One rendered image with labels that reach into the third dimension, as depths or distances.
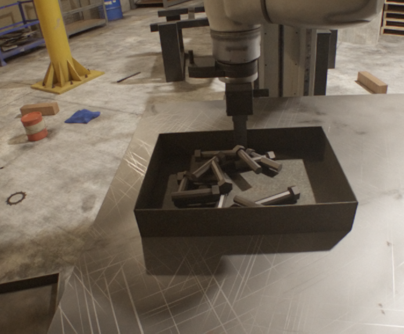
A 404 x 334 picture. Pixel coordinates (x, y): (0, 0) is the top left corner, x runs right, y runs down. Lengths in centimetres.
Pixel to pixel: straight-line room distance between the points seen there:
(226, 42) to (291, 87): 128
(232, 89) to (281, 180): 19
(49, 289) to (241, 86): 140
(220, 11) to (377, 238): 43
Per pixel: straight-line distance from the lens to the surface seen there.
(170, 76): 370
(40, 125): 309
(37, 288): 178
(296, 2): 51
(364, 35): 515
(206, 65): 61
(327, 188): 64
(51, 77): 442
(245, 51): 59
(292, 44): 177
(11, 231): 219
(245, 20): 56
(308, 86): 181
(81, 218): 204
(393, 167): 73
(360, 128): 85
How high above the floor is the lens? 126
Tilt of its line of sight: 33 degrees down
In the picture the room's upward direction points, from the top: 6 degrees counter-clockwise
